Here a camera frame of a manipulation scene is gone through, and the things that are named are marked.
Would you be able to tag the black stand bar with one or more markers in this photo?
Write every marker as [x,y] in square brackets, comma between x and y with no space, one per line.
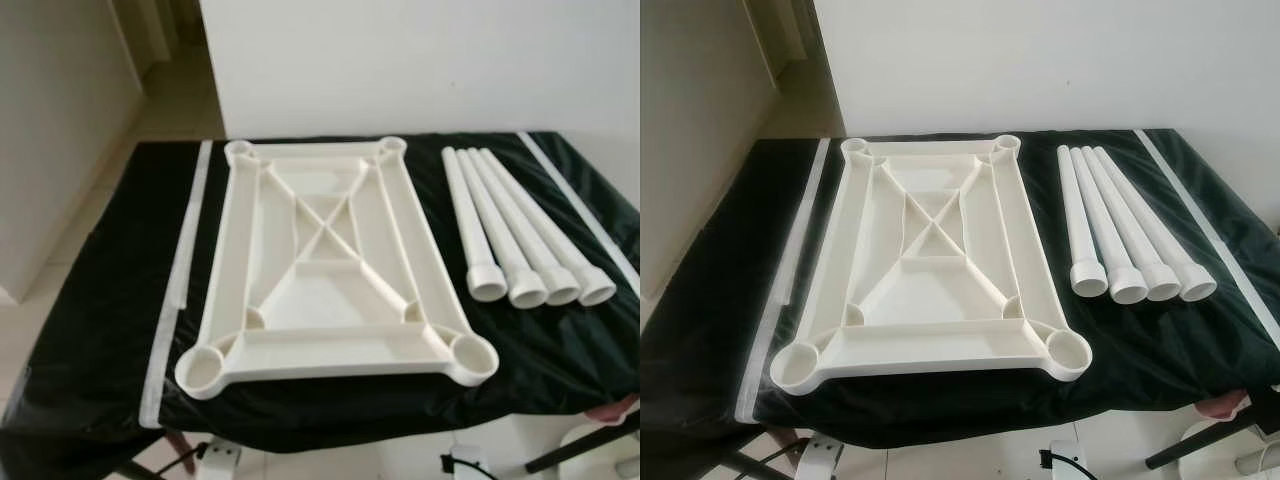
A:
[580,440]
[1210,435]

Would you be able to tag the black cloth cover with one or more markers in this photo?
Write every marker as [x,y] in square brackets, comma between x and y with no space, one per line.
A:
[100,300]
[720,300]

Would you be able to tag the white left robot foot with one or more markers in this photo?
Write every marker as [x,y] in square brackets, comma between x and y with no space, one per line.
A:
[218,462]
[822,460]

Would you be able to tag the pink object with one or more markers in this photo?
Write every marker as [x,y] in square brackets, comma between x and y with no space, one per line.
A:
[1222,404]
[612,406]

